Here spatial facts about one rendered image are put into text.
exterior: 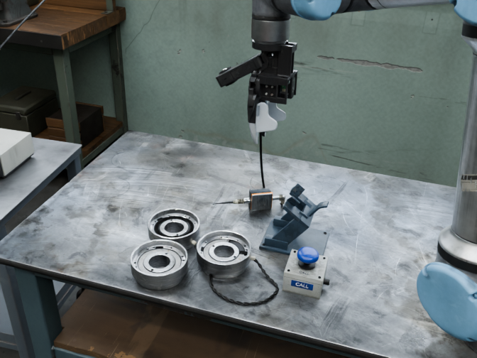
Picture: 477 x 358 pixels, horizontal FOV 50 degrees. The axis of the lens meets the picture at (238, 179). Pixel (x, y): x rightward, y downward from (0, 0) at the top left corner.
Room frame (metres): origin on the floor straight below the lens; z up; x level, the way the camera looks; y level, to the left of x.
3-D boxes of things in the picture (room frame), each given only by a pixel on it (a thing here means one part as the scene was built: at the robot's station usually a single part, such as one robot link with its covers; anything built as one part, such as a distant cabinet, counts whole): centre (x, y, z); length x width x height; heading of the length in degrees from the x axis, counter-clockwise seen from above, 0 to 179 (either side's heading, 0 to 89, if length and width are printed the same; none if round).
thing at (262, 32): (1.01, -0.05, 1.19); 0.08 x 0.08 x 0.05
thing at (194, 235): (0.84, 0.13, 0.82); 0.10 x 0.10 x 0.04
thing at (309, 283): (0.72, -0.14, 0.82); 0.08 x 0.07 x 0.05; 75
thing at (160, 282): (0.73, 0.14, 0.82); 0.10 x 0.10 x 0.04
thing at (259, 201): (0.96, -0.05, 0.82); 0.05 x 0.02 x 0.04; 104
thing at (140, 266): (0.73, 0.14, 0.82); 0.08 x 0.08 x 0.02
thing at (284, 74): (1.00, -0.06, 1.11); 0.09 x 0.08 x 0.12; 69
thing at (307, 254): (0.72, -0.13, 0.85); 0.04 x 0.04 x 0.05
